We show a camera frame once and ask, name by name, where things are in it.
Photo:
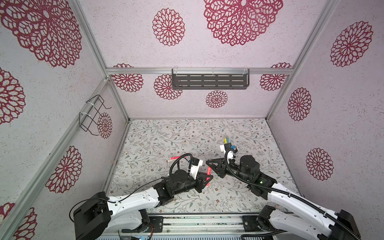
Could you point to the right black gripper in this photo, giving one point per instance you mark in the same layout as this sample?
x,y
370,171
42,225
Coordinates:
x,y
221,169

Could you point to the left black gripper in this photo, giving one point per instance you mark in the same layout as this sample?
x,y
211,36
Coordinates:
x,y
199,181

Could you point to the pink highlighter pen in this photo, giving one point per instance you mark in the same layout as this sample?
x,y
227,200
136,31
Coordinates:
x,y
208,173
172,159

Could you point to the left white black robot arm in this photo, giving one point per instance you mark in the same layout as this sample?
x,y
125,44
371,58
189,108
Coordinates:
x,y
98,214

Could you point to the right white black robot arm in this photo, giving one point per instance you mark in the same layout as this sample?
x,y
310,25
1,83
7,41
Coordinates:
x,y
308,221

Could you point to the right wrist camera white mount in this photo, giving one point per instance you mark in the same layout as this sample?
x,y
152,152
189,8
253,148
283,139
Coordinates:
x,y
229,147

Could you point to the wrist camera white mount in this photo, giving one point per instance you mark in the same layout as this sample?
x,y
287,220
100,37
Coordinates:
x,y
194,167
229,147

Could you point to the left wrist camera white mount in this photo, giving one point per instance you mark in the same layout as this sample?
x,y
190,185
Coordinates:
x,y
194,167

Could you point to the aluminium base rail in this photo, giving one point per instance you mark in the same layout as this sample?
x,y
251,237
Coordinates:
x,y
198,227

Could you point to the dark metal wall shelf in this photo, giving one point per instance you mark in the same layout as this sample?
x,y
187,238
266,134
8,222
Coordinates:
x,y
209,81

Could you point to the black wire wall rack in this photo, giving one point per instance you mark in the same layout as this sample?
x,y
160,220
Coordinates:
x,y
96,120

